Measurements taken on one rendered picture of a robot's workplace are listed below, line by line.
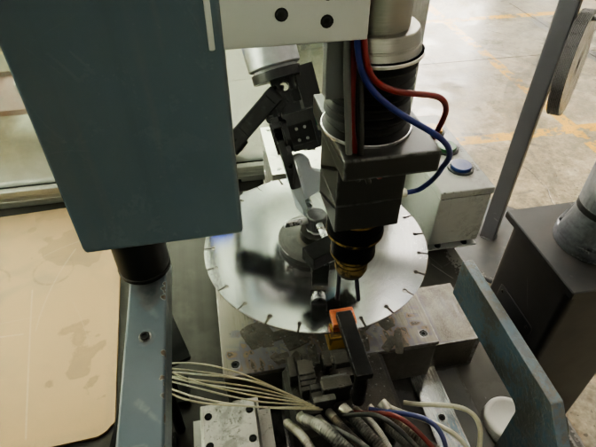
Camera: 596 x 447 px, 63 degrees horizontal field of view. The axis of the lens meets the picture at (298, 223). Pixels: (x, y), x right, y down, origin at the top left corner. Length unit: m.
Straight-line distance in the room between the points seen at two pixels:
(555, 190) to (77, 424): 2.33
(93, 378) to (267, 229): 0.37
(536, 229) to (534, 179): 1.56
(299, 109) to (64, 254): 0.60
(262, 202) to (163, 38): 0.55
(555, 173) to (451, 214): 1.85
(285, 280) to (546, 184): 2.16
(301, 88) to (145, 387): 0.43
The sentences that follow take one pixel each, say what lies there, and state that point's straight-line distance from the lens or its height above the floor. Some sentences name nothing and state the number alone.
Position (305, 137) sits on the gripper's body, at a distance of 0.70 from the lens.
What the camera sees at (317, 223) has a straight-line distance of 0.69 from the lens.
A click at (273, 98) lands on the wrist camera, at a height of 1.14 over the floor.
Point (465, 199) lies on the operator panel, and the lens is 0.98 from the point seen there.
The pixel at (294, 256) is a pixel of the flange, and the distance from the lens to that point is 0.69.
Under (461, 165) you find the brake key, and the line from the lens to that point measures 1.01.
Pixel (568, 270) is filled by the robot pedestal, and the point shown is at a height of 0.75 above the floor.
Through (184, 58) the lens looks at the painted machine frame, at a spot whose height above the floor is 1.35.
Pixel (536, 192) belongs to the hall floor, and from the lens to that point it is 2.63.
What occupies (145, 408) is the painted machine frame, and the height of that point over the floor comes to 1.05.
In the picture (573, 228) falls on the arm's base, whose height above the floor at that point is 0.80.
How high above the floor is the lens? 1.45
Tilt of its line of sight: 42 degrees down
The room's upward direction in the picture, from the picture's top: straight up
